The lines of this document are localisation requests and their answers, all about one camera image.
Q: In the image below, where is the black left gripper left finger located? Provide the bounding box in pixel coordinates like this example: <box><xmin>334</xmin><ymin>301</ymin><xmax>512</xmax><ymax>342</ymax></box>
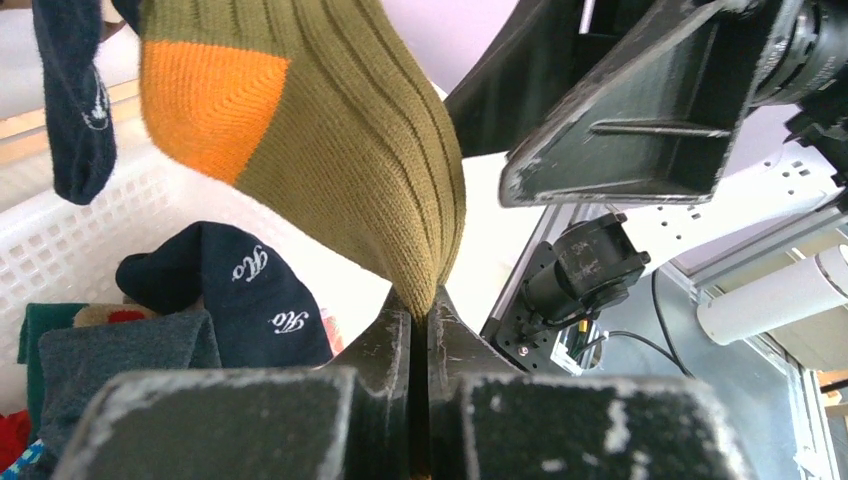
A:
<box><xmin>327</xmin><ymin>289</ymin><xmax>411</xmax><ymax>400</ymax></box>

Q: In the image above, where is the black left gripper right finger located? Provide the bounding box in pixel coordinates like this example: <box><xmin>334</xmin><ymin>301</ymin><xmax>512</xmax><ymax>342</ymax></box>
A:
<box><xmin>427</xmin><ymin>286</ymin><xmax>523</xmax><ymax>401</ymax></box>

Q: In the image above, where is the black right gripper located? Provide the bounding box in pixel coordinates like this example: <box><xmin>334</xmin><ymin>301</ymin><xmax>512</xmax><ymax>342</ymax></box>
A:
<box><xmin>499</xmin><ymin>1</ymin><xmax>847</xmax><ymax>207</ymax></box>

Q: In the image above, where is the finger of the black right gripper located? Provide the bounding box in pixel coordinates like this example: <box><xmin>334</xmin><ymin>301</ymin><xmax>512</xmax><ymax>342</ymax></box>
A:
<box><xmin>445</xmin><ymin>0</ymin><xmax>584</xmax><ymax>157</ymax></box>

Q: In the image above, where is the navy sock white lettering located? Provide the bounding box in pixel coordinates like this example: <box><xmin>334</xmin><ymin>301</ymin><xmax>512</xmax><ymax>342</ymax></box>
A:
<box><xmin>115</xmin><ymin>221</ymin><xmax>333</xmax><ymax>368</ymax></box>

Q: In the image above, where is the olive sock orange heel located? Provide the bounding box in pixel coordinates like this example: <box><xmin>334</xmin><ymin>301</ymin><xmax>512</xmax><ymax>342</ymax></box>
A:
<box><xmin>140</xmin><ymin>1</ymin><xmax>466</xmax><ymax>319</ymax></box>

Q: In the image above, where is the navy blue sock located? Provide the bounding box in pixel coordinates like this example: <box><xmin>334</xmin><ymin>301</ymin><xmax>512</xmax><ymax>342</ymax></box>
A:
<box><xmin>20</xmin><ymin>311</ymin><xmax>221</xmax><ymax>479</ymax></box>

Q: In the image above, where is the dark teal sock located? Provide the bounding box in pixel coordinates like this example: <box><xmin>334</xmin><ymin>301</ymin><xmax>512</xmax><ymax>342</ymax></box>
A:
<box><xmin>17</xmin><ymin>303</ymin><xmax>87</xmax><ymax>435</ymax></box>

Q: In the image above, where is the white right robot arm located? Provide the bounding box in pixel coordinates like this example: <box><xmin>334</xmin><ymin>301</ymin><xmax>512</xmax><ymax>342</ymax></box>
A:
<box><xmin>446</xmin><ymin>1</ymin><xmax>847</xmax><ymax>340</ymax></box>

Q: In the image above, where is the white cylinder roll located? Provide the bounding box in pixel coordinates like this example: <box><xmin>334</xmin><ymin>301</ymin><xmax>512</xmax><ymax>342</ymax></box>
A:
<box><xmin>696</xmin><ymin>244</ymin><xmax>847</xmax><ymax>346</ymax></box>

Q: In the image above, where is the white plastic basket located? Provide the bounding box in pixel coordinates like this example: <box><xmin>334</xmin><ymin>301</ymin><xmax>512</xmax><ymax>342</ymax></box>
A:
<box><xmin>0</xmin><ymin>132</ymin><xmax>299</xmax><ymax>419</ymax></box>

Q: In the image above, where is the navy sock striped cuff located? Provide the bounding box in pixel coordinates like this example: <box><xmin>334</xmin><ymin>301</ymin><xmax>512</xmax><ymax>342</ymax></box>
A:
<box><xmin>32</xmin><ymin>0</ymin><xmax>140</xmax><ymax>205</ymax></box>

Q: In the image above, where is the red hanging sock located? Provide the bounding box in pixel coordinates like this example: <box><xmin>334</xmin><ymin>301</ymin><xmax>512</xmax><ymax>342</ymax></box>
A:
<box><xmin>1</xmin><ymin>410</ymin><xmax>32</xmax><ymax>471</ymax></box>

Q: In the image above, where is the wooden hanging rack frame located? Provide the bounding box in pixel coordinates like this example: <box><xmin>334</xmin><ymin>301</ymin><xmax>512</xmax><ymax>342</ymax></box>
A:
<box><xmin>1</xmin><ymin>80</ymin><xmax>147</xmax><ymax>166</ymax></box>

